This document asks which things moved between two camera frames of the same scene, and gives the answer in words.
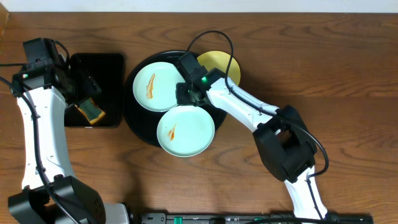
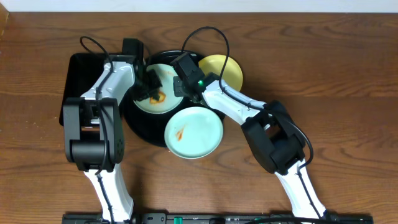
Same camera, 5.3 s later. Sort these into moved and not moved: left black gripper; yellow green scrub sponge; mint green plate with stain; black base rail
Moved: yellow green scrub sponge; left black gripper
Not moved: mint green plate with stain; black base rail
